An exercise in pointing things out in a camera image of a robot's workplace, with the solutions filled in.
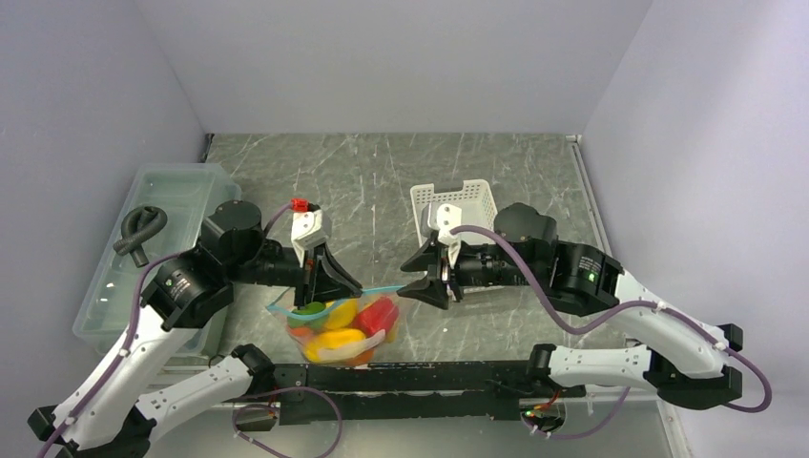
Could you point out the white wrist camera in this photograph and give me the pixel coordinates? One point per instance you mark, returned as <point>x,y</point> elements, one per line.
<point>311,227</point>
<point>441,219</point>

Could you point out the orange carrot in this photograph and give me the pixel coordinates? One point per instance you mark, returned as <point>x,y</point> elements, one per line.
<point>301,333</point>

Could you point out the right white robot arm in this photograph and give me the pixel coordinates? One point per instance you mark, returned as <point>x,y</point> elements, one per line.
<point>683,361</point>

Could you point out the yellow fruit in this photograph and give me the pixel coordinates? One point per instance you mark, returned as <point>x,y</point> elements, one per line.
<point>334,346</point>

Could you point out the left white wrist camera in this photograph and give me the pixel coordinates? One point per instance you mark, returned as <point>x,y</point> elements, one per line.
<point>311,227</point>

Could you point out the clear zip top bag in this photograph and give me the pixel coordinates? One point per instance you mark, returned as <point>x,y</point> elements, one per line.
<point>281,306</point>

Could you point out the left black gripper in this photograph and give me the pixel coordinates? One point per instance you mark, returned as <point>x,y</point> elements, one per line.
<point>331,280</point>

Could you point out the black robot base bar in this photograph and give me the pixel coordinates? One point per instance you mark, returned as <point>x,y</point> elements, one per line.
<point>495,390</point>

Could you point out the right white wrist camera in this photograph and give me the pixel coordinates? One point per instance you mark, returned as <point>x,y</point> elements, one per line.
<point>441,219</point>

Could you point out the red bell pepper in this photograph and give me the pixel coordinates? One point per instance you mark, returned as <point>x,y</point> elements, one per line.
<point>381,315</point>

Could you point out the orange tangerine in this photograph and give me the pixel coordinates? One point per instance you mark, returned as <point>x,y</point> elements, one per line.
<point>362,359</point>

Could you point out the green leafy vegetable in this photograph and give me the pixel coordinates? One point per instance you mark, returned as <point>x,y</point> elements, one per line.
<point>294,320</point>

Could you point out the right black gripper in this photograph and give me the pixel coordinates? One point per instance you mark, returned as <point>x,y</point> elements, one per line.
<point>427,290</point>

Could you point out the yellow lemon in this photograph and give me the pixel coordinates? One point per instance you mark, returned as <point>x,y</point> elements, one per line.
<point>341,314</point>

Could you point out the clear plastic storage box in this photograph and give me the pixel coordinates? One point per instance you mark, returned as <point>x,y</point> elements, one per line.
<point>161,215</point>

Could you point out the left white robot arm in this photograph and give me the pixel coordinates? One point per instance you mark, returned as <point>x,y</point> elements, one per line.
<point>175,296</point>

